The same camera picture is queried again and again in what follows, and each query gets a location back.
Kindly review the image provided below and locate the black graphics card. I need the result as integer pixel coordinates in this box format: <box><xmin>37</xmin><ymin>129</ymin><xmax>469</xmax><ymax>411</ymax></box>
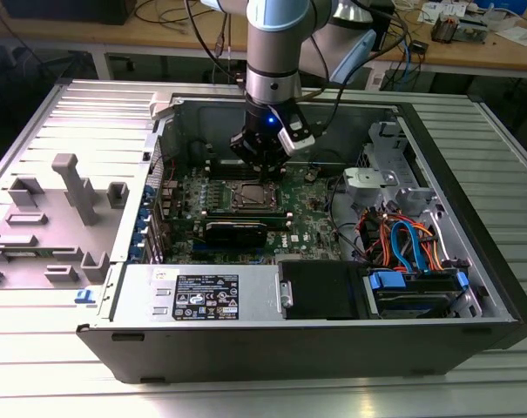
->
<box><xmin>203</xmin><ymin>220</ymin><xmax>269</xmax><ymax>250</ymax></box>

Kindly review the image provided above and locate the blue wire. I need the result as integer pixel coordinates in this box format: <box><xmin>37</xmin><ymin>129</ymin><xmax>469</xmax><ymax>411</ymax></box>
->
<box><xmin>390</xmin><ymin>220</ymin><xmax>436</xmax><ymax>274</ymax></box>

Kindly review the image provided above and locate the black finned heat sink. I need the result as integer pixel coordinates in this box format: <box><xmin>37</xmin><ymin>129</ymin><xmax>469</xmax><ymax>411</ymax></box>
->
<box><xmin>432</xmin><ymin>12</ymin><xmax>459</xmax><ymax>44</ymax></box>

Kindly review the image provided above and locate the red orange wire bundle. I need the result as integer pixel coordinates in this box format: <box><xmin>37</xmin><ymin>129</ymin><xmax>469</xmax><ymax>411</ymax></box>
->
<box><xmin>357</xmin><ymin>208</ymin><xmax>395</xmax><ymax>265</ymax></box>

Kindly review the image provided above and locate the black monitor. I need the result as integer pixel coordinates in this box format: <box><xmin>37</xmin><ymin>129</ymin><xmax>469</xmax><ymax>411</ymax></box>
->
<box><xmin>1</xmin><ymin>0</ymin><xmax>138</xmax><ymax>26</ymax></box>

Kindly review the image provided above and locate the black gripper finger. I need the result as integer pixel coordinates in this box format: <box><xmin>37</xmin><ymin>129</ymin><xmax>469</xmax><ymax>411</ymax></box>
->
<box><xmin>270</xmin><ymin>155</ymin><xmax>289</xmax><ymax>183</ymax></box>
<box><xmin>244</xmin><ymin>157</ymin><xmax>270</xmax><ymax>184</ymax></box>

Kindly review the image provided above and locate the small blue clip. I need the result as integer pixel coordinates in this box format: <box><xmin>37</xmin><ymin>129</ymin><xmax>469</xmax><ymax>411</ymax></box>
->
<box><xmin>73</xmin><ymin>288</ymin><xmax>97</xmax><ymax>307</ymax></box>

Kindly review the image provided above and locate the silver disk bay cage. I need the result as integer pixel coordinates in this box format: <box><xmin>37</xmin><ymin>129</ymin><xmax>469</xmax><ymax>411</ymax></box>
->
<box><xmin>341</xmin><ymin>120</ymin><xmax>441</xmax><ymax>219</ymax></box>

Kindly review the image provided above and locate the grey hard disk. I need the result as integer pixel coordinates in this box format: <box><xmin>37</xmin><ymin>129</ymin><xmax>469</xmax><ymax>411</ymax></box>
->
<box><xmin>375</xmin><ymin>289</ymin><xmax>459</xmax><ymax>318</ymax></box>

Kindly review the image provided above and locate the tall black box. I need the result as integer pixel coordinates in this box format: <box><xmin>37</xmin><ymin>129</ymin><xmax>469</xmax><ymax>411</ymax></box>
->
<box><xmin>370</xmin><ymin>0</ymin><xmax>396</xmax><ymax>52</ymax></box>

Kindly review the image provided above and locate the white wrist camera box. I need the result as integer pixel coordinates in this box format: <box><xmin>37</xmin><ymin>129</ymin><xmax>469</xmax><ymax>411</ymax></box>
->
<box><xmin>275</xmin><ymin>107</ymin><xmax>317</xmax><ymax>157</ymax></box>

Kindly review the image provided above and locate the wooden workbench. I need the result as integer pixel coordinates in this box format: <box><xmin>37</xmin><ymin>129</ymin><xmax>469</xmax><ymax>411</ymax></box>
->
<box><xmin>0</xmin><ymin>0</ymin><xmax>527</xmax><ymax>82</ymax></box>

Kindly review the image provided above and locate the green motherboard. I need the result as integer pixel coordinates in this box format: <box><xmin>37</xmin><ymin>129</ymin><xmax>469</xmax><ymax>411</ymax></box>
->
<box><xmin>158</xmin><ymin>161</ymin><xmax>349</xmax><ymax>267</ymax></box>

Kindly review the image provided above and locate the silver CPU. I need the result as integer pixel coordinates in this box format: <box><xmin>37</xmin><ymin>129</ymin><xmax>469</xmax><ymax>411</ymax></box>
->
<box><xmin>239</xmin><ymin>183</ymin><xmax>272</xmax><ymax>206</ymax></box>

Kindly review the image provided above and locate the green circuit board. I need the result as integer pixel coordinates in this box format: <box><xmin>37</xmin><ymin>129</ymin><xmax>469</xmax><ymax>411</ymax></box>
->
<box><xmin>456</xmin><ymin>15</ymin><xmax>493</xmax><ymax>44</ymax></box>

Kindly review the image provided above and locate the blue disk carrier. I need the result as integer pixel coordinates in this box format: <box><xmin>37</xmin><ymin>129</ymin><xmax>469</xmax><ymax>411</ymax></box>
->
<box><xmin>368</xmin><ymin>270</ymin><xmax>472</xmax><ymax>321</ymax></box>

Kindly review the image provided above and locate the black PC case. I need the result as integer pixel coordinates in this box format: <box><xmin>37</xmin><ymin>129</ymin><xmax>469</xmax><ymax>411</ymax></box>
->
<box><xmin>74</xmin><ymin>91</ymin><xmax>527</xmax><ymax>387</ymax></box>

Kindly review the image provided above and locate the grey parts rack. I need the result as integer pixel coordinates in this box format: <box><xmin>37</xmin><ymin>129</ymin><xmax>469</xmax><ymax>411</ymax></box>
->
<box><xmin>0</xmin><ymin>152</ymin><xmax>132</xmax><ymax>292</ymax></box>

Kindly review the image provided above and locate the metal socket cover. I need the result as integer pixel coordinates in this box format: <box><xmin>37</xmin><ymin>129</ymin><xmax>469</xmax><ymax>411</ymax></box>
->
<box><xmin>232</xmin><ymin>179</ymin><xmax>281</xmax><ymax>211</ymax></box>

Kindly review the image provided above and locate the white printed card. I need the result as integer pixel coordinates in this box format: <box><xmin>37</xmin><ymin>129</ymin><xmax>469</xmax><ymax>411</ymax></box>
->
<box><xmin>419</xmin><ymin>1</ymin><xmax>467</xmax><ymax>25</ymax></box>

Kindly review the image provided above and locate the white paper sheet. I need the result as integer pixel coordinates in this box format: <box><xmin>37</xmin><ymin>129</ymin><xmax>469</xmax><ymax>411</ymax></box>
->
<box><xmin>494</xmin><ymin>24</ymin><xmax>527</xmax><ymax>47</ymax></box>

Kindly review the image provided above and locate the silver power supply unit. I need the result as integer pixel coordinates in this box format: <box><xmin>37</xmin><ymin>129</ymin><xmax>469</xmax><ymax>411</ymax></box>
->
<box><xmin>98</xmin><ymin>263</ymin><xmax>287</xmax><ymax>326</ymax></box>

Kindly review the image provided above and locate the black RAM slot bank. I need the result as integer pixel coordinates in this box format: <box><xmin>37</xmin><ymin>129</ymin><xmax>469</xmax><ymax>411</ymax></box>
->
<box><xmin>206</xmin><ymin>159</ymin><xmax>287</xmax><ymax>180</ymax></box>
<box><xmin>203</xmin><ymin>209</ymin><xmax>293</xmax><ymax>232</ymax></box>

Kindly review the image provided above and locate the black drive bay box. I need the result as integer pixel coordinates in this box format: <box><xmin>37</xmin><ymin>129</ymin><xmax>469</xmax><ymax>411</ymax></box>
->
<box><xmin>278</xmin><ymin>260</ymin><xmax>371</xmax><ymax>322</ymax></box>

